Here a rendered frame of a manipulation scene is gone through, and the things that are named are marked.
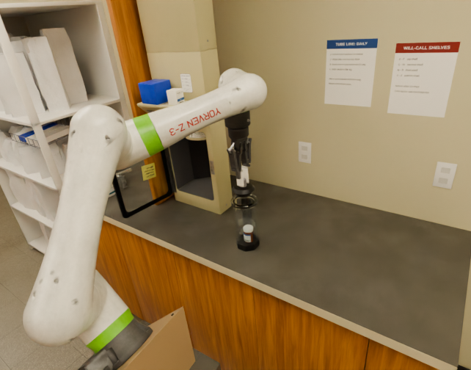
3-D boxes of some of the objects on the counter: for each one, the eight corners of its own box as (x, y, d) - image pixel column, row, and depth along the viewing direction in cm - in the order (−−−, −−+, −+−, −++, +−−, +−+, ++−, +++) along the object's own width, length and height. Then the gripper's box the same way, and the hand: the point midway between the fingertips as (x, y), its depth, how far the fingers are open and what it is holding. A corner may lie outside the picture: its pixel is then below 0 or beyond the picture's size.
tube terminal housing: (203, 181, 201) (183, 45, 165) (247, 193, 183) (236, 44, 147) (174, 200, 183) (146, 53, 147) (221, 214, 165) (200, 51, 130)
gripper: (241, 118, 125) (246, 174, 136) (216, 131, 114) (223, 191, 125) (258, 120, 121) (261, 178, 132) (233, 133, 110) (239, 194, 121)
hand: (242, 176), depth 127 cm, fingers closed on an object, 3 cm apart
